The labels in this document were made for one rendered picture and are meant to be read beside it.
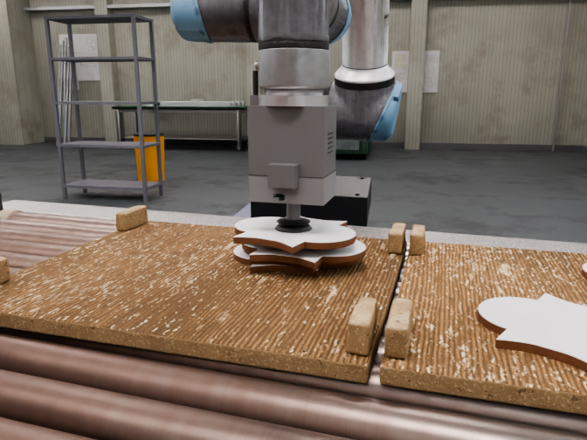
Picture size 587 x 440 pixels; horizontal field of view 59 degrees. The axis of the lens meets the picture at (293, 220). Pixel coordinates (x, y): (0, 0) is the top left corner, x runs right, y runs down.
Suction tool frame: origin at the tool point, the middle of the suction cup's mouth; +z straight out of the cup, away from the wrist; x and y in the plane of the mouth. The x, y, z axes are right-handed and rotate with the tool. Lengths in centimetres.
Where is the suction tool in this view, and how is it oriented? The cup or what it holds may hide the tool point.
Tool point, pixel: (293, 238)
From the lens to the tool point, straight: 60.4
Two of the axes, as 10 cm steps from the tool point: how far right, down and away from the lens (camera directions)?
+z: 0.0, 9.7, 2.4
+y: 9.6, 0.7, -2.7
